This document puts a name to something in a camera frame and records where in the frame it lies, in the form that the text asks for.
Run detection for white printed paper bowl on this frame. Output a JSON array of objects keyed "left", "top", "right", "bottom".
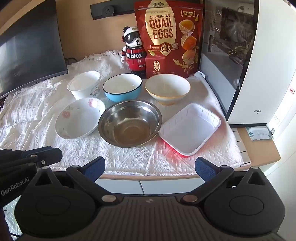
[{"left": 67, "top": 71, "right": 101, "bottom": 100}]

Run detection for white bowl with yellow rim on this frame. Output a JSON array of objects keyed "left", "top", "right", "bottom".
[{"left": 145, "top": 74, "right": 191, "bottom": 106}]

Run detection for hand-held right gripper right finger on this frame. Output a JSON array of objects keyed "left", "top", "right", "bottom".
[{"left": 181, "top": 157, "right": 270, "bottom": 205}]

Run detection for white computer case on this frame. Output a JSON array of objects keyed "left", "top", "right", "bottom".
[{"left": 199, "top": 0, "right": 296, "bottom": 126}]

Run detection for wet wipes packet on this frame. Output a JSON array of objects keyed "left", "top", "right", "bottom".
[{"left": 245, "top": 126, "right": 273, "bottom": 141}]

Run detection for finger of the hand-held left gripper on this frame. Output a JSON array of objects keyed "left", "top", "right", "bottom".
[
  {"left": 0, "top": 146, "right": 53, "bottom": 161},
  {"left": 23, "top": 147, "right": 63, "bottom": 168}
]

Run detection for white drawer front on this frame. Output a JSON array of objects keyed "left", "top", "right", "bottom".
[
  {"left": 140, "top": 179, "right": 205, "bottom": 195},
  {"left": 95, "top": 178, "right": 141, "bottom": 195}
]

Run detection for black wall power strip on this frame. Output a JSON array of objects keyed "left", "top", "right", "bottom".
[{"left": 90, "top": 0, "right": 137, "bottom": 19}]

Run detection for red snack bag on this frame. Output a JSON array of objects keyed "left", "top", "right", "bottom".
[{"left": 134, "top": 0, "right": 205, "bottom": 79}]

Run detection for white knitted cloth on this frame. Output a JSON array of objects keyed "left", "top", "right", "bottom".
[{"left": 0, "top": 50, "right": 244, "bottom": 178}]

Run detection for blue bowl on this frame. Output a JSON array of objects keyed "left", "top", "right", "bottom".
[{"left": 102, "top": 74, "right": 142, "bottom": 102}]

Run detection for panda figurine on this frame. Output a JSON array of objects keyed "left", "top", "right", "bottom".
[{"left": 121, "top": 26, "right": 147, "bottom": 76}]

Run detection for white plastic tray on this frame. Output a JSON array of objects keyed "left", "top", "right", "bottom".
[{"left": 159, "top": 103, "right": 221, "bottom": 158}]

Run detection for black monitor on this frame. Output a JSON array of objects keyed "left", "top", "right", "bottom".
[{"left": 0, "top": 11, "right": 68, "bottom": 99}]

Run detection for white floral bowl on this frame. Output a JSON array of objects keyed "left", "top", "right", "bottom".
[{"left": 55, "top": 97, "right": 105, "bottom": 139}]

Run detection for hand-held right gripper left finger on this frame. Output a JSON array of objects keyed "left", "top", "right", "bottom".
[{"left": 30, "top": 156, "right": 117, "bottom": 205}]

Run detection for stainless steel bowl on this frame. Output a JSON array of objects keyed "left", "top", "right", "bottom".
[{"left": 98, "top": 100, "right": 162, "bottom": 148}]

